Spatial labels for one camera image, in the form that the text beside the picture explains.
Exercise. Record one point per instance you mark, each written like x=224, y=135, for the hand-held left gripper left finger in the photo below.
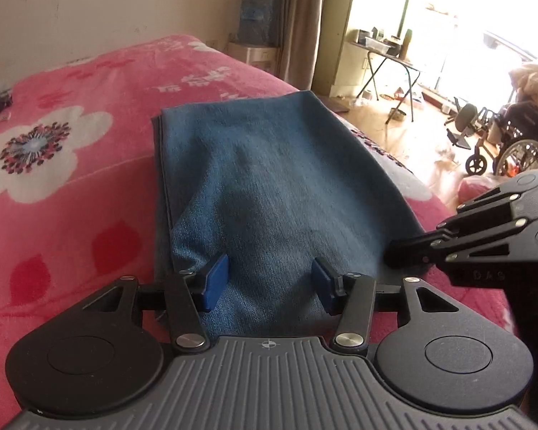
x=217, y=282

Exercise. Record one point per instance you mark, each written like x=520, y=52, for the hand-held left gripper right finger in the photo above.
x=323, y=284

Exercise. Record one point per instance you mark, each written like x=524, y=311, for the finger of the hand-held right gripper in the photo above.
x=484, y=210
x=412, y=251

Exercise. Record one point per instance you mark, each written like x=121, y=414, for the blue jeans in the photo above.
x=273, y=188

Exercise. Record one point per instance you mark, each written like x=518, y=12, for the red bag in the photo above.
x=477, y=187

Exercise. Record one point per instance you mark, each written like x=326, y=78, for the wheelchair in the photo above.
x=524, y=139

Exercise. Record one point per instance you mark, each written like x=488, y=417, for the beige cloth bundle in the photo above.
x=533, y=78

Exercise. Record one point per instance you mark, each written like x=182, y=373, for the dark doormat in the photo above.
x=334, y=105

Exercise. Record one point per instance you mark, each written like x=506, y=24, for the pink floral blanket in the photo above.
x=71, y=197

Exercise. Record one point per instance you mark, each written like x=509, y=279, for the folding table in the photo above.
x=385, y=51

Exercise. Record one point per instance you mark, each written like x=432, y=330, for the white water dispenser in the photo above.
x=253, y=56

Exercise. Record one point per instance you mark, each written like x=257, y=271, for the beige curtain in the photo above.
x=302, y=22

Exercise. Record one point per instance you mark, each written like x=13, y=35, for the blue water bottle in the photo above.
x=260, y=15

